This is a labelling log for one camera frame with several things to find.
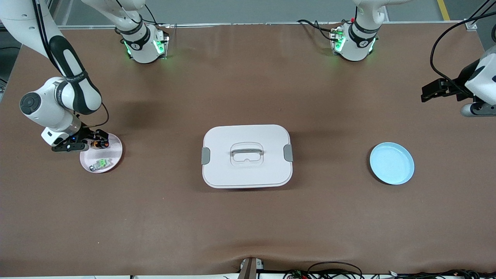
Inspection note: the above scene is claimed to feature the white lidded box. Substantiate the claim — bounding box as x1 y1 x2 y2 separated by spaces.
201 124 294 189

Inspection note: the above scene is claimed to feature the pink round plate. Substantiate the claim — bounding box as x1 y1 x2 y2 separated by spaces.
79 133 123 174

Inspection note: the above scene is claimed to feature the light blue round plate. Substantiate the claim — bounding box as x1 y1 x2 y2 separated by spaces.
369 142 415 185

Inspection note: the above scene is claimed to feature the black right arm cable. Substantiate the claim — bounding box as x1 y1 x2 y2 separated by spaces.
79 102 110 129

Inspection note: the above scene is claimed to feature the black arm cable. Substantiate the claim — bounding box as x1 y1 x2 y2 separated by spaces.
429 0 496 93
79 102 110 129

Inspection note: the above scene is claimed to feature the green and grey switch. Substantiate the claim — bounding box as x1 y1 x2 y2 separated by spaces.
89 157 114 172

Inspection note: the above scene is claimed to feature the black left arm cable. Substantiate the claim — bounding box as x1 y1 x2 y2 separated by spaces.
429 0 496 93

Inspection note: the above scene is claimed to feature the black right base cable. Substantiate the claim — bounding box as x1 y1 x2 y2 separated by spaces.
140 3 158 27

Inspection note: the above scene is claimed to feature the black base cable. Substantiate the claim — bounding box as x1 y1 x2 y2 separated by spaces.
297 19 338 41
140 3 158 27

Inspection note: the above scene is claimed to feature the black left base cable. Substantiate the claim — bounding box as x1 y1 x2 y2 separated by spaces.
297 19 338 41

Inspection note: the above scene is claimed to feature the grey box lid handle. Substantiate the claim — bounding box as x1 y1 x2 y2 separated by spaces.
230 143 265 163

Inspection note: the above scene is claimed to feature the black cable bundle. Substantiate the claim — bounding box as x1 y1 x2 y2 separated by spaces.
387 269 496 279

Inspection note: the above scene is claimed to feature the silver table edge rail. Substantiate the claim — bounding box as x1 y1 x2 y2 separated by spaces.
58 21 477 30

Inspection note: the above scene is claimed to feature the black looped cable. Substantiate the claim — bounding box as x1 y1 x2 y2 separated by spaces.
307 262 363 279

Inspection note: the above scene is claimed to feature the grey table edge bracket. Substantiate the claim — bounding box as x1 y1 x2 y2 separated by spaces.
238 257 265 279

